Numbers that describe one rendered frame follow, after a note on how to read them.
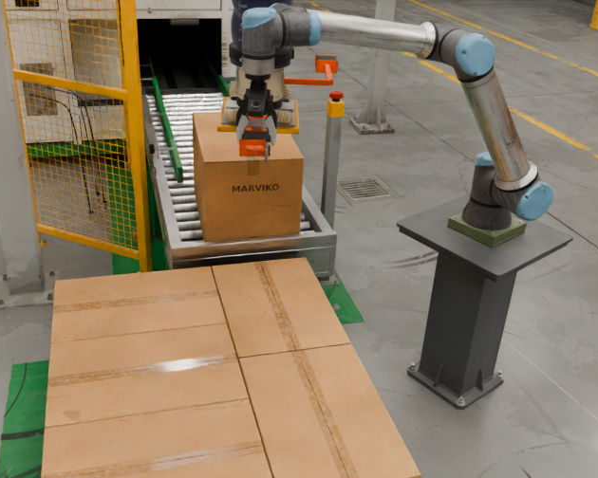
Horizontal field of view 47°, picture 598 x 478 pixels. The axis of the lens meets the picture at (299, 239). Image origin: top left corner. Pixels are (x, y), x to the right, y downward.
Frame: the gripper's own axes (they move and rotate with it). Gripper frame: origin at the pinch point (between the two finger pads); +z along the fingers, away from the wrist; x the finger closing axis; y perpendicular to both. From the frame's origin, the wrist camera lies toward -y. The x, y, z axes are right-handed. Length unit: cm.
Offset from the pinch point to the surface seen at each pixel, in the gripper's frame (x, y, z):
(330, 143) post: -31, 127, 48
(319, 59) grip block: -21, 87, -3
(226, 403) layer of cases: 6, -29, 73
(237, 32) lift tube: 9, 52, -20
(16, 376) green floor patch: 102, 43, 127
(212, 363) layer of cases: 13, -11, 73
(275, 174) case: -5, 67, 39
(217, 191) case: 17, 62, 45
